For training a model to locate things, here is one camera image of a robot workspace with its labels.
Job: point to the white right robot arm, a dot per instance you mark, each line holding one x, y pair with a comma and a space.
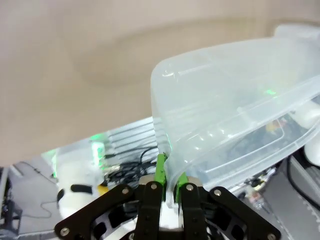
311, 117

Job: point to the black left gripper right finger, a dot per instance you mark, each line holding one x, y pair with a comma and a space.
192, 212

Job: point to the grey metal base plate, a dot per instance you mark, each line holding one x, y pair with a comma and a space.
287, 202
30, 190

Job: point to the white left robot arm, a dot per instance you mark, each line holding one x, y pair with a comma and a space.
75, 200

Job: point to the silver aluminium frame rail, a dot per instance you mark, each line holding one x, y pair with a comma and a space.
132, 135

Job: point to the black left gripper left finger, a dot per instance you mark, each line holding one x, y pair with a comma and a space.
147, 207

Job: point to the large clear plastic bin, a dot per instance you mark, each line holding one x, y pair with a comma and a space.
212, 87

